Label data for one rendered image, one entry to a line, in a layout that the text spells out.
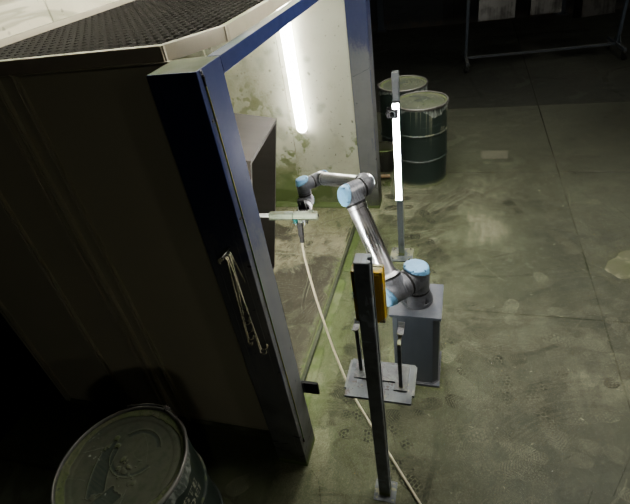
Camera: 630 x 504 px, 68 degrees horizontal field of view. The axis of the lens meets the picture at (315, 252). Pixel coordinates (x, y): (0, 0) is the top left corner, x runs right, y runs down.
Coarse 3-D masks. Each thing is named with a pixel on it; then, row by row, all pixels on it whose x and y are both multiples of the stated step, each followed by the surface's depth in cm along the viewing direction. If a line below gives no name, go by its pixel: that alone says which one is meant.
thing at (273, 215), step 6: (312, 210) 281; (264, 216) 288; (270, 216) 286; (276, 216) 285; (282, 216) 285; (288, 216) 284; (294, 216) 283; (300, 216) 282; (306, 216) 282; (312, 216) 281; (318, 216) 285; (300, 222) 285; (300, 228) 288; (300, 234) 290; (300, 240) 293
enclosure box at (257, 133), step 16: (240, 128) 272; (256, 128) 273; (272, 128) 280; (256, 144) 256; (272, 144) 299; (256, 160) 308; (272, 160) 306; (256, 176) 315; (272, 176) 313; (256, 192) 323; (272, 192) 321; (272, 208) 329; (272, 224) 337; (272, 240) 346; (272, 256) 356
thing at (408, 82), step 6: (402, 78) 558; (408, 78) 556; (414, 78) 552; (420, 78) 548; (384, 84) 550; (390, 84) 547; (402, 84) 540; (408, 84) 538; (414, 84) 535; (420, 84) 533
